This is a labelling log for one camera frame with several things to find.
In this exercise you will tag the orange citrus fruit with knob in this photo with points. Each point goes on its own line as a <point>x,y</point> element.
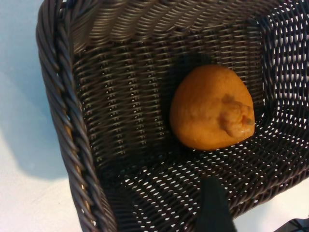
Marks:
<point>205,108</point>

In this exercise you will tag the dark brown wicker basket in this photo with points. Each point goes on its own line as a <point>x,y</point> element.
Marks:
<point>120,96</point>

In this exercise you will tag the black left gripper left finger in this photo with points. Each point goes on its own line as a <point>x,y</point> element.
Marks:
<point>214,207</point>

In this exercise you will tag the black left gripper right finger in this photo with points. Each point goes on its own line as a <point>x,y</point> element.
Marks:
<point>298,226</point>

